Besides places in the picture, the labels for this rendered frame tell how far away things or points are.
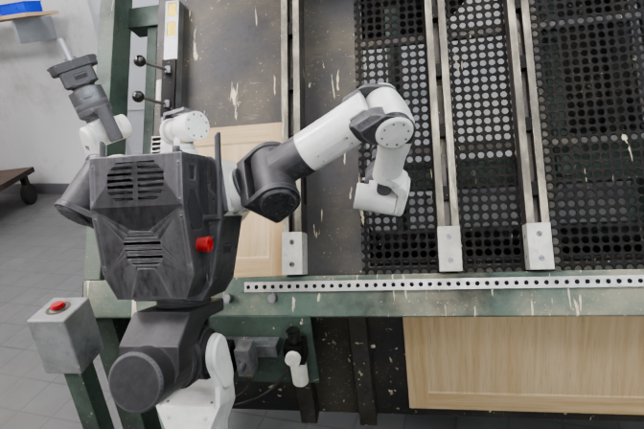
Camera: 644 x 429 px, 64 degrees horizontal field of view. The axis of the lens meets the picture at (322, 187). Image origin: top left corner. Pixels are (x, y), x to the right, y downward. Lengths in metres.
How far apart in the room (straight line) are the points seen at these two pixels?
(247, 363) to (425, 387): 0.70
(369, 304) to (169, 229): 0.69
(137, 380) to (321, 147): 0.56
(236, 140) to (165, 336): 0.79
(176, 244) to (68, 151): 5.18
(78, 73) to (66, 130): 4.60
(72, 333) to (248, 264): 0.52
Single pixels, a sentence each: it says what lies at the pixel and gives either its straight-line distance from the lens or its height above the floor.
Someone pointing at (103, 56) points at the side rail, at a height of 1.57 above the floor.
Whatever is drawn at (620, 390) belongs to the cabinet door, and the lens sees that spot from 2.06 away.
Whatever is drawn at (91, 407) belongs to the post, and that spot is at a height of 0.60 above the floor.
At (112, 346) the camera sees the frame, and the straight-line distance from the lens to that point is 1.90.
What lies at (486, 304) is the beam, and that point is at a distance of 1.50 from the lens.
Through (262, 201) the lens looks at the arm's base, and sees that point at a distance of 1.06.
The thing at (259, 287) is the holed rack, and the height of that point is 0.88.
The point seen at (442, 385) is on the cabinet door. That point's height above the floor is 0.35.
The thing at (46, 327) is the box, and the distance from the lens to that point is 1.64.
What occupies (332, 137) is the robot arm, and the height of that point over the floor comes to 1.40.
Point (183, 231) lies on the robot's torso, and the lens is 1.02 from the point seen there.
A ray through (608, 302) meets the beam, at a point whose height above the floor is 0.83.
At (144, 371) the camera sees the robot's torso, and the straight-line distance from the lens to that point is 1.06.
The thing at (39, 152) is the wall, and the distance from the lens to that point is 6.47.
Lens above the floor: 1.65
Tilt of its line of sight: 20 degrees down
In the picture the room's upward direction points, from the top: 7 degrees counter-clockwise
